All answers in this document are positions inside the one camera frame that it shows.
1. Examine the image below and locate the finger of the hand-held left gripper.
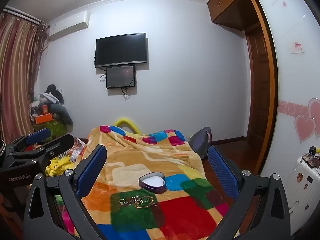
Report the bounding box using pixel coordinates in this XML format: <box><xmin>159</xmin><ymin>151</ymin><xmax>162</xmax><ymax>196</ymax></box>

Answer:
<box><xmin>5</xmin><ymin>128</ymin><xmax>52</xmax><ymax>153</ymax></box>
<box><xmin>10</xmin><ymin>133</ymin><xmax>75</xmax><ymax>167</ymax></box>

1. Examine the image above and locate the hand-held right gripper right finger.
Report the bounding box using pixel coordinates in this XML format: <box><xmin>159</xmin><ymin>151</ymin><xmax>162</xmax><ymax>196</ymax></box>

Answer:
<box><xmin>208</xmin><ymin>145</ymin><xmax>292</xmax><ymax>240</ymax></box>

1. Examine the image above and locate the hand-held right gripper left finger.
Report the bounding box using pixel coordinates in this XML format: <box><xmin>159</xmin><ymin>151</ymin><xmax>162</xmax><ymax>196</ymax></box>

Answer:
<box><xmin>23</xmin><ymin>144</ymin><xmax>107</xmax><ymax>240</ymax></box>

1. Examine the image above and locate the heart-shaped purple tin box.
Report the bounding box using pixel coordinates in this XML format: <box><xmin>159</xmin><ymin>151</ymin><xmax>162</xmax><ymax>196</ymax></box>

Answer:
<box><xmin>139</xmin><ymin>172</ymin><xmax>167</xmax><ymax>195</ymax></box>

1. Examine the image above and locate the flat orange box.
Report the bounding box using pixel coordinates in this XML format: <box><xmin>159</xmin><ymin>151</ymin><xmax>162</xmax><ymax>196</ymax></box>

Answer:
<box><xmin>34</xmin><ymin>114</ymin><xmax>53</xmax><ymax>125</ymax></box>

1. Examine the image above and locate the green bag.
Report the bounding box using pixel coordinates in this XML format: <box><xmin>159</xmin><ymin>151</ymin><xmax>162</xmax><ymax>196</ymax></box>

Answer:
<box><xmin>49</xmin><ymin>119</ymin><xmax>68</xmax><ymax>139</ymax></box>

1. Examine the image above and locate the yellow cloth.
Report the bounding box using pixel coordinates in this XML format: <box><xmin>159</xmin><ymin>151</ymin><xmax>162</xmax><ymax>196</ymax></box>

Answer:
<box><xmin>45</xmin><ymin>155</ymin><xmax>75</xmax><ymax>178</ymax></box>

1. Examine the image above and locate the patterned cloth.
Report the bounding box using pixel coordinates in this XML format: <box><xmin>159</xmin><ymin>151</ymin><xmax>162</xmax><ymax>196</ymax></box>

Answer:
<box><xmin>67</xmin><ymin>137</ymin><xmax>88</xmax><ymax>163</ymax></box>

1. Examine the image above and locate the dark grey bag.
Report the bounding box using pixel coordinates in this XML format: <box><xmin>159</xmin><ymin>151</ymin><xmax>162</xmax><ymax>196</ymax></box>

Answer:
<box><xmin>188</xmin><ymin>127</ymin><xmax>213</xmax><ymax>159</ymax></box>

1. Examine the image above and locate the pile of clothes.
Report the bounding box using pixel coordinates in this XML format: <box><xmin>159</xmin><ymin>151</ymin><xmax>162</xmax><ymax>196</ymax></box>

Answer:
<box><xmin>29</xmin><ymin>84</ymin><xmax>74</xmax><ymax>133</ymax></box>

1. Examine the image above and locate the colourful patchwork blanket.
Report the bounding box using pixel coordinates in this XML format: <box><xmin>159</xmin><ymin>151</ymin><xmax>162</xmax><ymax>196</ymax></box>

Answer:
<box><xmin>55</xmin><ymin>125</ymin><xmax>237</xmax><ymax>240</ymax></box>

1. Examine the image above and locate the yellow foam tube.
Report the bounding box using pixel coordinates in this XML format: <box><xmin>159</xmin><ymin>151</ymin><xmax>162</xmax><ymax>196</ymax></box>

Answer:
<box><xmin>114</xmin><ymin>117</ymin><xmax>141</xmax><ymax>133</ymax></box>

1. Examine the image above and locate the striped red curtain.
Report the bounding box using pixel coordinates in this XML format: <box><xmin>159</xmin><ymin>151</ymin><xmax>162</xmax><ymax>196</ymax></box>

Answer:
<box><xmin>0</xmin><ymin>12</ymin><xmax>48</xmax><ymax>140</ymax></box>

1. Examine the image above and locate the white suitcase with stickers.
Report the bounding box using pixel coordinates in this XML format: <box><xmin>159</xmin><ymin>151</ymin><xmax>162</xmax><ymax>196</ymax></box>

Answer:
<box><xmin>285</xmin><ymin>155</ymin><xmax>320</xmax><ymax>220</ymax></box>

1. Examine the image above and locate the brown wooden door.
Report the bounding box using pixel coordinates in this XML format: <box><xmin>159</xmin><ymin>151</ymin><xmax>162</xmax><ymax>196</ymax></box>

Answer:
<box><xmin>244</xmin><ymin>22</ymin><xmax>272</xmax><ymax>175</ymax></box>

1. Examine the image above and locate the cluster of cosmetic bottles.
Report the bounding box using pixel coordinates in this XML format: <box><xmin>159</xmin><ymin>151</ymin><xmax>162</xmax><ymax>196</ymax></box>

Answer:
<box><xmin>301</xmin><ymin>145</ymin><xmax>320</xmax><ymax>168</ymax></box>

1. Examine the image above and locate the white air conditioner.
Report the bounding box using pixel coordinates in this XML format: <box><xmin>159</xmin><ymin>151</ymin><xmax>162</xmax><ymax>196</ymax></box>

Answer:
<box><xmin>48</xmin><ymin>10</ymin><xmax>90</xmax><ymax>42</ymax></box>

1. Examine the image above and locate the dark curtain rod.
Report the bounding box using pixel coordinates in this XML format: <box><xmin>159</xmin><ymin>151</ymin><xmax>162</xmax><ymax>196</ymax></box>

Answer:
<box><xmin>2</xmin><ymin>6</ymin><xmax>42</xmax><ymax>25</ymax></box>

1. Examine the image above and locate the white pink sticker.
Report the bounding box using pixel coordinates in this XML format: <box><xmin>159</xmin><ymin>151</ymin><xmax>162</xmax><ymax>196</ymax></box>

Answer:
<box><xmin>291</xmin><ymin>40</ymin><xmax>306</xmax><ymax>55</ymax></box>

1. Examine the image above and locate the wooden overhead cabinet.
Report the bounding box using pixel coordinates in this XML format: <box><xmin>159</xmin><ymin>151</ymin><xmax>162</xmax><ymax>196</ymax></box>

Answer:
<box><xmin>206</xmin><ymin>0</ymin><xmax>250</xmax><ymax>30</ymax></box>

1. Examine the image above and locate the black monitor cable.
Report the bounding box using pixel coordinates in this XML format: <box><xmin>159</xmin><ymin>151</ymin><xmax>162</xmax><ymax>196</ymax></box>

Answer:
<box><xmin>121</xmin><ymin>86</ymin><xmax>132</xmax><ymax>100</ymax></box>

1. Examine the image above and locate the small black wall monitor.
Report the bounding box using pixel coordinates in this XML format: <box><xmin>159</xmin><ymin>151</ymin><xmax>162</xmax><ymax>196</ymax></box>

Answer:
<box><xmin>106</xmin><ymin>65</ymin><xmax>136</xmax><ymax>89</ymax></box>

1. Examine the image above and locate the black wall television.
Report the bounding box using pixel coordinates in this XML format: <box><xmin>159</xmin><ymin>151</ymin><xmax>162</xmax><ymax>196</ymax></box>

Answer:
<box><xmin>95</xmin><ymin>33</ymin><xmax>147</xmax><ymax>68</ymax></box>

